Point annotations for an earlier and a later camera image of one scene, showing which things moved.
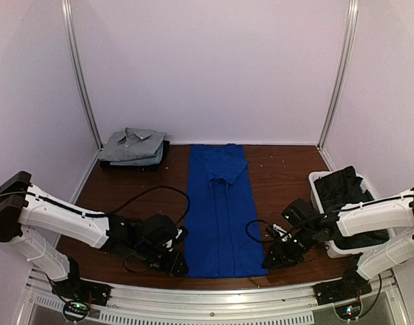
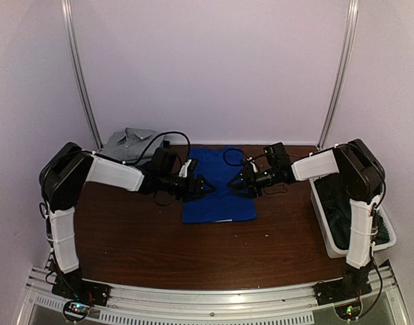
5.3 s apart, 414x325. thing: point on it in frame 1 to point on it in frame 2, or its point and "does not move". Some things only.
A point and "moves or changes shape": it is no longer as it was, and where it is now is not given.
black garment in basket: [341, 189] does not move
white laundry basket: [333, 251] does not move
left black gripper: [173, 267] to [190, 191]
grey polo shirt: [131, 143] does not move
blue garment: [221, 235] moves or changes shape
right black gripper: [282, 258] to [253, 185]
